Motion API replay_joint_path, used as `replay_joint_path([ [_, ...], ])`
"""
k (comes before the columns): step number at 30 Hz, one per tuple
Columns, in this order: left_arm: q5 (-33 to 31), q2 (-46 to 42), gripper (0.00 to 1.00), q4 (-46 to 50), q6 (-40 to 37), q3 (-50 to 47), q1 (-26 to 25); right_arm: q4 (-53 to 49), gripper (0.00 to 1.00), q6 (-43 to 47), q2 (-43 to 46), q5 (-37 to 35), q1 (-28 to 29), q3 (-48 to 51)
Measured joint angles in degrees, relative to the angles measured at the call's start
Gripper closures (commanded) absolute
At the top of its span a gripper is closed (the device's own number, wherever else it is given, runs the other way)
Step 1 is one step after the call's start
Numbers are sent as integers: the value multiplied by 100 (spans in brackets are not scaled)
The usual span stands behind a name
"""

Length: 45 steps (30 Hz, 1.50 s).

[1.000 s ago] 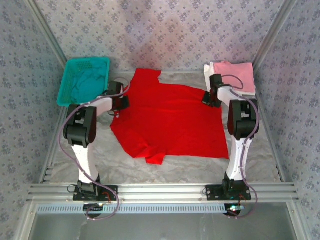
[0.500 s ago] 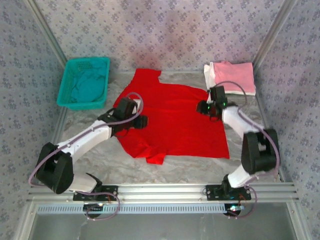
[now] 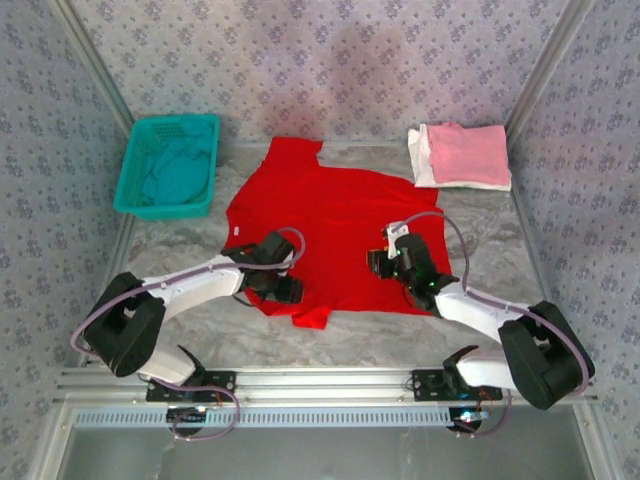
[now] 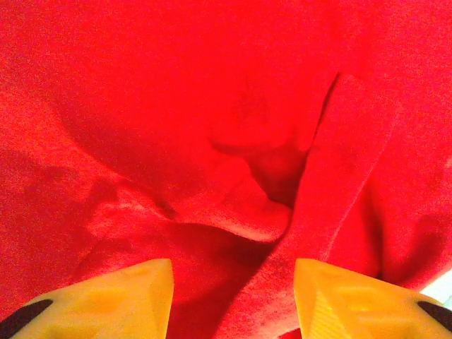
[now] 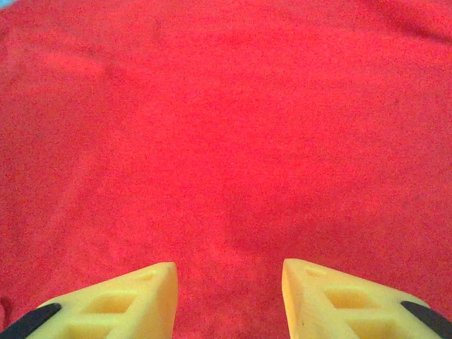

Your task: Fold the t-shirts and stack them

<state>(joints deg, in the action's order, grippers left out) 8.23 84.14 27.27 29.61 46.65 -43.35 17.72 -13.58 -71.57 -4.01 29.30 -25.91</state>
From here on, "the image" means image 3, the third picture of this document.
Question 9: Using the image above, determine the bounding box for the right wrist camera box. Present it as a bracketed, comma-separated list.
[383, 221, 412, 251]

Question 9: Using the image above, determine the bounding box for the red t-shirt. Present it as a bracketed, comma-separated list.
[222, 137, 454, 330]

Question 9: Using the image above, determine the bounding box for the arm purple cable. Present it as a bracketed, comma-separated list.
[392, 210, 597, 440]
[71, 227, 307, 441]

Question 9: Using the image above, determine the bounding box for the aluminium frame post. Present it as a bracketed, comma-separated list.
[49, 0, 139, 129]
[503, 0, 597, 134]

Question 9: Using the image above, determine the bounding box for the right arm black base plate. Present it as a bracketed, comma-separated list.
[410, 368, 504, 403]

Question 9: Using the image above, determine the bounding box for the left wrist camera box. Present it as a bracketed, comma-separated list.
[259, 230, 295, 265]

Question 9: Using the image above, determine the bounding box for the teal t-shirt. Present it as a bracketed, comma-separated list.
[142, 122, 217, 206]

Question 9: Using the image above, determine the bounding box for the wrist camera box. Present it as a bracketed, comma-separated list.
[383, 221, 412, 251]
[259, 230, 295, 265]

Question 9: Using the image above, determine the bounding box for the folded white t-shirt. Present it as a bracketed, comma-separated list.
[407, 123, 513, 192]

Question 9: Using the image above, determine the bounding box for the aluminium mounting rail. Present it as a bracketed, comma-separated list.
[54, 366, 599, 404]

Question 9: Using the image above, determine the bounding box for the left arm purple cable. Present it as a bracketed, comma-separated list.
[71, 227, 307, 441]

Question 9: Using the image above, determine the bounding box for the grey slotted cable duct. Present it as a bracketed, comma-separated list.
[72, 405, 454, 430]

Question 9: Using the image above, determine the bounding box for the folded pink t-shirt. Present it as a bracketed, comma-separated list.
[425, 121, 512, 186]

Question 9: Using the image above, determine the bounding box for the teal plastic basket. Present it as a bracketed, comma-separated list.
[113, 113, 221, 223]

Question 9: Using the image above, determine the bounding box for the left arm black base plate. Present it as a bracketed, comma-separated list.
[145, 370, 237, 403]

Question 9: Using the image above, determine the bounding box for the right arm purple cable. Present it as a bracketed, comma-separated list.
[392, 210, 597, 440]

